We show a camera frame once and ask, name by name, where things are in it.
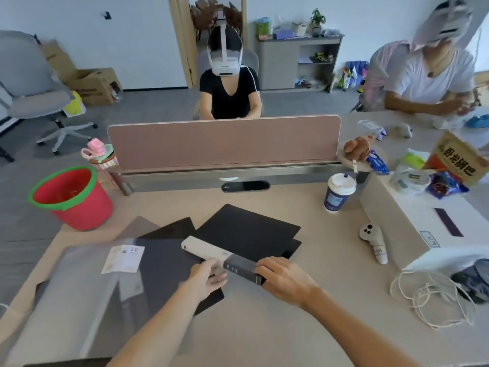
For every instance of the large black sheet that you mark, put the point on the large black sheet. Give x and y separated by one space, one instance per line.
248 229

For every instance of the person's right hand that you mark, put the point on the person's right hand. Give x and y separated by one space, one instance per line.
288 280

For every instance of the white headset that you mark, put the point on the white headset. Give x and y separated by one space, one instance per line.
447 22
225 61

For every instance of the black sheet under box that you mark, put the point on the black sheet under box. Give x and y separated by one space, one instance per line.
293 246

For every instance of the brown cardboard box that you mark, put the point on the brown cardboard box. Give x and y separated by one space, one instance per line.
91 85

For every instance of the potted green plant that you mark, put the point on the potted green plant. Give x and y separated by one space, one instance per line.
317 20

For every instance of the small white toy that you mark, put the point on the small white toy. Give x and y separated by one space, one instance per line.
404 130

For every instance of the person's left forearm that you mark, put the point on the person's left forearm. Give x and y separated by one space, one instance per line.
152 332

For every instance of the blue and white paper cup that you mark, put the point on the blue and white paper cup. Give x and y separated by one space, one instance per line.
338 194

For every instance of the long white and grey box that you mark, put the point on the long white and grey box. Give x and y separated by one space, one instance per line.
217 254

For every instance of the white handheld controller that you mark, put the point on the white handheld controller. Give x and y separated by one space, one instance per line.
376 242

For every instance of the white paper label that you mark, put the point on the white paper label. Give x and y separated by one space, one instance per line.
123 259

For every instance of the grey office chair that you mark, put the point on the grey office chair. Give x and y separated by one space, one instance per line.
30 91

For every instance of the grey cabinet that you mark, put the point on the grey cabinet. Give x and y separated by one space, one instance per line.
279 64

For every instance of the brown plush bear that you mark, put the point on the brown plush bear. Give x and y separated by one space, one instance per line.
359 147

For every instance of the pile of colourful toys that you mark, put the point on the pile of colourful toys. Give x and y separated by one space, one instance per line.
349 76

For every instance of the blue plastic object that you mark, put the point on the blue plastic object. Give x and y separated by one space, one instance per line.
477 121

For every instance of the person's right fingers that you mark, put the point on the person's right fingers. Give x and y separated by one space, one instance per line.
267 268

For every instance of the person's right forearm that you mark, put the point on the person's right forearm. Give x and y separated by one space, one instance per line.
351 332

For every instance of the pink desk divider panel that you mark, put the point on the pink desk divider panel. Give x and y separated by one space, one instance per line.
225 143

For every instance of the green packet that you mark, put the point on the green packet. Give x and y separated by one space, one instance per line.
413 159

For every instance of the grey divider base rail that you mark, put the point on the grey divider base rail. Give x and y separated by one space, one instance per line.
183 178

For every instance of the yellow snack bag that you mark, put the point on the yellow snack bag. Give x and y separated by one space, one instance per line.
458 156

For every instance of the green box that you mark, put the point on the green box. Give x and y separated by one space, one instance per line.
263 28

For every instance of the dark cloth bag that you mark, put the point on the dark cloth bag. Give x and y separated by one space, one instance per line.
473 280

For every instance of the large white cardboard box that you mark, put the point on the large white cardboard box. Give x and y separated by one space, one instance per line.
405 221

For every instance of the white plastic bag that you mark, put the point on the white plastic bag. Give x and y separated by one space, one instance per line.
410 181

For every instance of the round wooden tray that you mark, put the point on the round wooden tray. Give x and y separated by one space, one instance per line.
345 162

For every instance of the grey translucent plastic sleeve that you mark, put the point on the grey translucent plastic sleeve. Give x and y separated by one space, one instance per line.
88 301

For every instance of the pink water bottle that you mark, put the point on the pink water bottle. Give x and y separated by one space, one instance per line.
100 156

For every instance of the red bucket with green rim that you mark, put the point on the red bucket with green rim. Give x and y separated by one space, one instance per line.
72 202

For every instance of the person's left hand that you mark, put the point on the person's left hand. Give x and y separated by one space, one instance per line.
200 283

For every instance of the small black sheet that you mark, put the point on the small black sheet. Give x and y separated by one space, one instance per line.
172 229

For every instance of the person's left thumb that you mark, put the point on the person's left thumb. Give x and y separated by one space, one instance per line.
217 281

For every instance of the blue and red snack packet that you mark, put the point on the blue and red snack packet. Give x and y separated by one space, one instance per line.
445 186

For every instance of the black wall hook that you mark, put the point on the black wall hook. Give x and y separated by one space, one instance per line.
106 15

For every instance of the wooden door frame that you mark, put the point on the wooden door frame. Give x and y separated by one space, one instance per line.
179 38

